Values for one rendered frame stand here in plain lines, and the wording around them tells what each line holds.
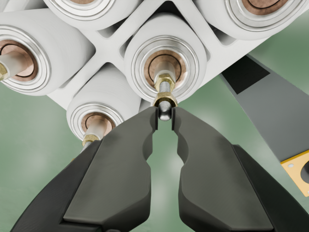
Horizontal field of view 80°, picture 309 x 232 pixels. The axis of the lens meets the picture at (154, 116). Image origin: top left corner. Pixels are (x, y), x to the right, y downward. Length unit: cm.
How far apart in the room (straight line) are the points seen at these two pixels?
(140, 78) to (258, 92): 19
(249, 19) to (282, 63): 35
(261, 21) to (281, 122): 12
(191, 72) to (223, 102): 33
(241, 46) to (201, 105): 27
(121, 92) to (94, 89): 4
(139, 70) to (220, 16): 10
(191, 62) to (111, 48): 13
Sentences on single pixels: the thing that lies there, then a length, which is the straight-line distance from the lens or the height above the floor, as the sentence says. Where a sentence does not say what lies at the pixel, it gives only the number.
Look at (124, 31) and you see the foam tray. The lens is 28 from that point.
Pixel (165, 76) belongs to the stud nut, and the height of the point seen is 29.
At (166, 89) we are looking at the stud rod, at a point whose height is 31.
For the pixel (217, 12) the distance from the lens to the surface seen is 21.
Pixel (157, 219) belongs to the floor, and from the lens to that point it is 96.
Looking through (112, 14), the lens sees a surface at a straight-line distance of 21.
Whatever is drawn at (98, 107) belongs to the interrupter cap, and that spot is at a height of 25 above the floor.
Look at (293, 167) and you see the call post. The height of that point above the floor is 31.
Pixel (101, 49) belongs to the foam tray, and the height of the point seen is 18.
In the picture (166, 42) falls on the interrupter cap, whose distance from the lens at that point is 20.
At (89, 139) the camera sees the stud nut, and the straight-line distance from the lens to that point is 23.
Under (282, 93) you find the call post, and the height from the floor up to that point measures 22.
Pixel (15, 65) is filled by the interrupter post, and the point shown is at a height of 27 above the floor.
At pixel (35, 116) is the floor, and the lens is 67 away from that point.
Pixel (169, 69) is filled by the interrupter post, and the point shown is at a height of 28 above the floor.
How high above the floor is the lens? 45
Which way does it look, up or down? 57 degrees down
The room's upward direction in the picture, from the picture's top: 175 degrees counter-clockwise
